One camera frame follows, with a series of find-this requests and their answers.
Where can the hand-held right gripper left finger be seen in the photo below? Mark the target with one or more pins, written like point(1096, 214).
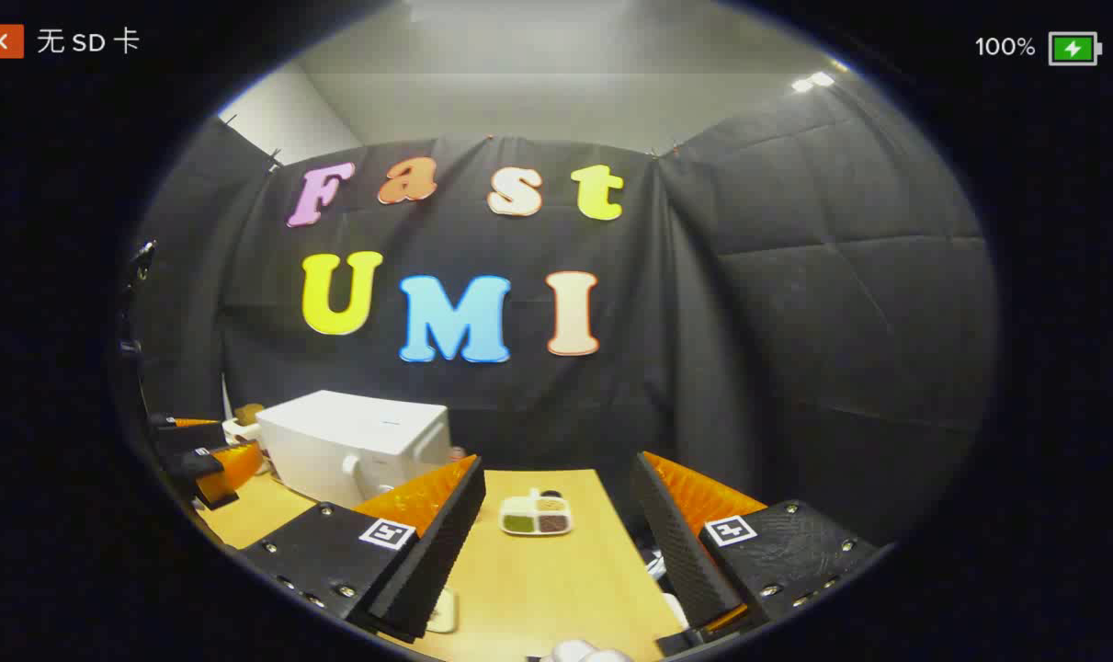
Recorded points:
point(437, 552)

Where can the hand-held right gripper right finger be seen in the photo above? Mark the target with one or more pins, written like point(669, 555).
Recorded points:
point(680, 552)

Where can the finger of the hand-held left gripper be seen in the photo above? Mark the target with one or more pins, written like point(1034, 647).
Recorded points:
point(184, 434)
point(225, 473)

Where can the white microwave oven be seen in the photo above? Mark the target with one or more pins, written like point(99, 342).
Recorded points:
point(354, 441)

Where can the white toaster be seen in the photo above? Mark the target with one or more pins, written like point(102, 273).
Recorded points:
point(239, 432)

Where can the pale green tray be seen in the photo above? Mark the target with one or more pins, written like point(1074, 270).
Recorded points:
point(443, 611)

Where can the brown toast slice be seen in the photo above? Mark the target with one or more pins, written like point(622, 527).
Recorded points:
point(249, 414)

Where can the white divided bean dish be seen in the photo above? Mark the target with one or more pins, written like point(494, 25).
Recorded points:
point(536, 517)

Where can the black backdrop cloth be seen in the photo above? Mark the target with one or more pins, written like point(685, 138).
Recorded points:
point(795, 322)

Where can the ceiling light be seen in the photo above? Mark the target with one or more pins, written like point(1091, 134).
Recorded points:
point(813, 81)

